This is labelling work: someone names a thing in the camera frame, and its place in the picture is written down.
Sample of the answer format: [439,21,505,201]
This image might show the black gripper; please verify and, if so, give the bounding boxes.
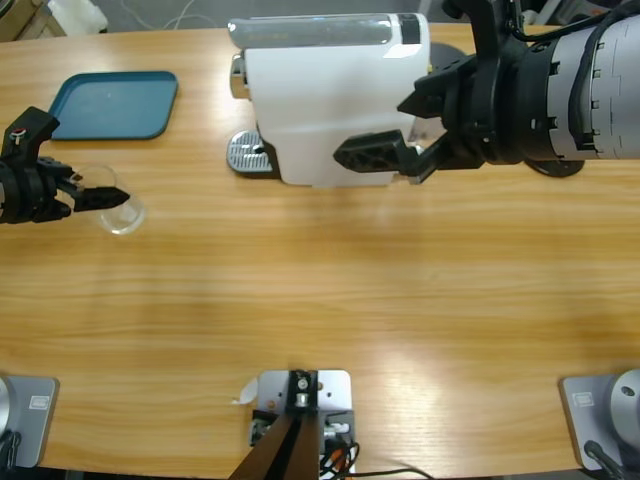
[333,37,554,184]
[0,155,133,225]

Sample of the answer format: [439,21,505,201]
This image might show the clear drinking glass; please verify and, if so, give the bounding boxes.
[74,164,147,237]

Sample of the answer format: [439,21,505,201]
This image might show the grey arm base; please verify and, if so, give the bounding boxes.
[0,374,60,470]
[558,368,640,472]

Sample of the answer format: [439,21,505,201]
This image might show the white capsule coffee machine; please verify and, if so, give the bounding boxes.
[227,13,432,190]

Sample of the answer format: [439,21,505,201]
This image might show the clear water tank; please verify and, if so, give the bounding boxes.
[399,42,474,176]

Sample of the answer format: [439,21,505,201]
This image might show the teal plastic tray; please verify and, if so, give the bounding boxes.
[47,70,180,142]

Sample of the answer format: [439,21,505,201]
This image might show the black capsule holder with rods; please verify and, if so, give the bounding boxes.
[528,158,585,179]

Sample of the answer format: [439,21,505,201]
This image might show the white foam packing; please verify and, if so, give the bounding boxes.
[47,0,109,36]

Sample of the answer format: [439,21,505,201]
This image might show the brown cardboard box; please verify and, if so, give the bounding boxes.
[0,0,67,44]

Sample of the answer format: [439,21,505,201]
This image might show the white paper label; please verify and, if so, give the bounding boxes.
[229,377,260,406]

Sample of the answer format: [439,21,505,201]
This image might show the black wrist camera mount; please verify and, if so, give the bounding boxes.
[442,0,526,66]
[2,105,60,159]

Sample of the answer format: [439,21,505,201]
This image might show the white floor cable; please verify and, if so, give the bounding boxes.
[119,0,202,32]

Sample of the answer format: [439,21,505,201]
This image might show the white block with dark post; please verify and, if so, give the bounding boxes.
[232,368,357,480]

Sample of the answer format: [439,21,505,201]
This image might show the black base cable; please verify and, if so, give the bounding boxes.
[0,430,22,470]
[582,439,629,480]

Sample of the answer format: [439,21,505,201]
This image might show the black cable at white block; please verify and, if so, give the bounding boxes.
[319,439,434,480]

